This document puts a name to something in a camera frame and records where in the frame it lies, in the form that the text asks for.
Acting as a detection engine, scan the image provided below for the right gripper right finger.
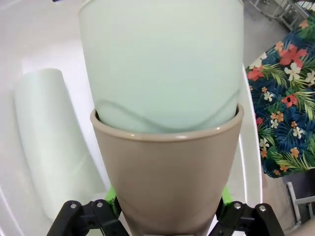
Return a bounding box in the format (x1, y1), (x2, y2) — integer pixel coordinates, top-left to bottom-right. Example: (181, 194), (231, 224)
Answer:
(211, 186), (286, 236)

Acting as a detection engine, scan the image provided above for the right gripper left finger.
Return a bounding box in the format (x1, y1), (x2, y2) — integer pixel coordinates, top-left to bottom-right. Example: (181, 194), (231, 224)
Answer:
(46, 185), (128, 236)

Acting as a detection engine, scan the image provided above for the brown plastic cup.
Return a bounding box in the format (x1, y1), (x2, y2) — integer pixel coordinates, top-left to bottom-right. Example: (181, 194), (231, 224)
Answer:
(90, 103), (245, 236)

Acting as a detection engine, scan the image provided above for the pale green plastic cup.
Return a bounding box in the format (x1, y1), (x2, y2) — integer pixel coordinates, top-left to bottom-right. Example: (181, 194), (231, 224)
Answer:
(77, 0), (245, 135)

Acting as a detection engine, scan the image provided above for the white plastic basket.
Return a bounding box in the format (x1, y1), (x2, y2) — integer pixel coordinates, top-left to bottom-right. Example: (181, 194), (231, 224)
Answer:
(0, 0), (269, 236)

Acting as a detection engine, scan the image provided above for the floral hawaiian shirt torso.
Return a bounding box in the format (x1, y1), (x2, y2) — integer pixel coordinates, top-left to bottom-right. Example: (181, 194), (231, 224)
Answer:
(246, 18), (315, 179)

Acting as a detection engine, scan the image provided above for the white metal table frame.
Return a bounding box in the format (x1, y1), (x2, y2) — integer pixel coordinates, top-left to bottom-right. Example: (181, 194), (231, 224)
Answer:
(251, 0), (311, 28)

